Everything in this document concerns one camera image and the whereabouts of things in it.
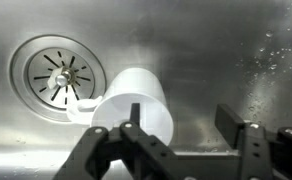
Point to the round sink drain strainer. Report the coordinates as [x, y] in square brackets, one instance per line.
[22, 66]

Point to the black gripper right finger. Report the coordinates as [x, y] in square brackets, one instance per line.
[262, 153]

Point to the stainless steel sink basin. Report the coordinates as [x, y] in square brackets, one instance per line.
[202, 50]

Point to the white ceramic mug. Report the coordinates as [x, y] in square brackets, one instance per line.
[136, 86]

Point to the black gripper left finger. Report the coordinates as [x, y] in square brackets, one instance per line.
[96, 153]

